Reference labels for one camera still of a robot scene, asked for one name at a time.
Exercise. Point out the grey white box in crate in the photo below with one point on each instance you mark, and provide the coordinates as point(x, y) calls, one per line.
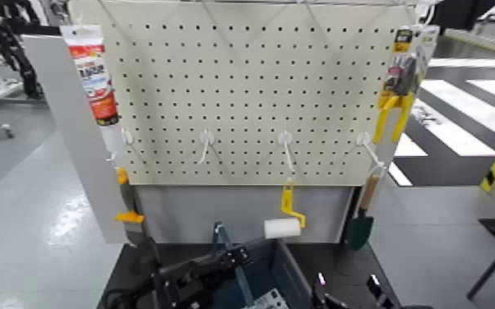
point(269, 300)

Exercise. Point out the black overhead equipment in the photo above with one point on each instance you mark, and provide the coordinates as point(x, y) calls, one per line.
point(459, 13)

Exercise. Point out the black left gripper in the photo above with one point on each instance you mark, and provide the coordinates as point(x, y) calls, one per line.
point(187, 276)

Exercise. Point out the beige pegboard panel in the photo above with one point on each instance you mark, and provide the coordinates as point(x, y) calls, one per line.
point(247, 86)

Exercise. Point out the grey side divider panel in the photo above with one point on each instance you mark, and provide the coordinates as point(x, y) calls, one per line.
point(75, 142)

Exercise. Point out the blue plastic crate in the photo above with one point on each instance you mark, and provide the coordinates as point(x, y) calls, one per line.
point(293, 276)

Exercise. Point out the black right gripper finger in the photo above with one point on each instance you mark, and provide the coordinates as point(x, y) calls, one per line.
point(377, 291)
point(320, 289)

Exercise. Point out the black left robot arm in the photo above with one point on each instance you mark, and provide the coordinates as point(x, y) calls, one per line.
point(139, 289)

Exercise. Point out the white pegboard hook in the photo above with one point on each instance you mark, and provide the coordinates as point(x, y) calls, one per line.
point(365, 140)
point(286, 140)
point(127, 136)
point(206, 139)

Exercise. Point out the red white sealant tube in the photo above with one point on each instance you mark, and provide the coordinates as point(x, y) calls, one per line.
point(94, 77)

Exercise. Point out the grey back panel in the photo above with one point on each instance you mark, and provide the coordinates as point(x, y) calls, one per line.
point(213, 211)

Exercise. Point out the orange and grey paint brush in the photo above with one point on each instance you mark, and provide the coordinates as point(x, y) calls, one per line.
point(128, 202)

